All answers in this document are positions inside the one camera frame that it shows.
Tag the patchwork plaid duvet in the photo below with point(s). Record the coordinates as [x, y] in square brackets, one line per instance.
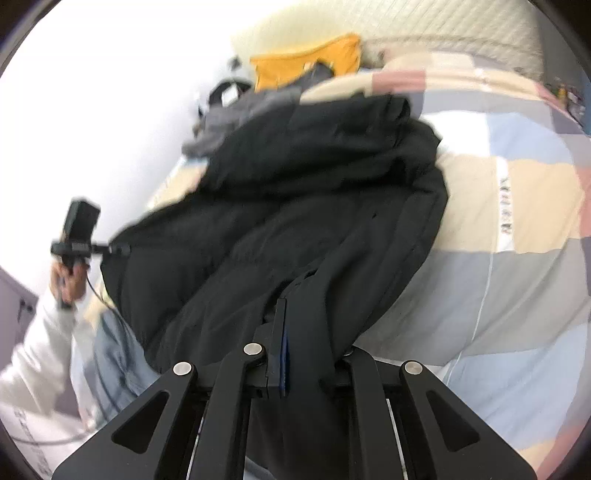
[500, 309]

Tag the grey knit garment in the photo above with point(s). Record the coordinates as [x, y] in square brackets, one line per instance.
[210, 131]

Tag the person's blue jeans leg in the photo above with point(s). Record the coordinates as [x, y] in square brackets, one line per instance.
[108, 369]

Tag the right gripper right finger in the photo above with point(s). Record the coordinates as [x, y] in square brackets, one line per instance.
[404, 423]

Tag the person's left forearm white sleeve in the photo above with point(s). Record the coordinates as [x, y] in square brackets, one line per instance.
[39, 365]

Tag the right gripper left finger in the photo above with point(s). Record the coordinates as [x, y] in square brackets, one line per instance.
[197, 422]

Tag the black and white bag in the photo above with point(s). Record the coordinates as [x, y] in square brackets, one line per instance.
[223, 94]

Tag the bottles on side table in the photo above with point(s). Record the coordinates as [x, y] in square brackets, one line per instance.
[570, 99]

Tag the black puffer jacket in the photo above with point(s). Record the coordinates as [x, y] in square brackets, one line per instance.
[319, 214]

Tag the yellow pillow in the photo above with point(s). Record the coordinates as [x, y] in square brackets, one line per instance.
[341, 55]

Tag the person's left hand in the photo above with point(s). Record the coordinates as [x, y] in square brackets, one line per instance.
[68, 285]

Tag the cream quilted headboard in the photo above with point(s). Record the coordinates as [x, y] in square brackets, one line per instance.
[505, 31]

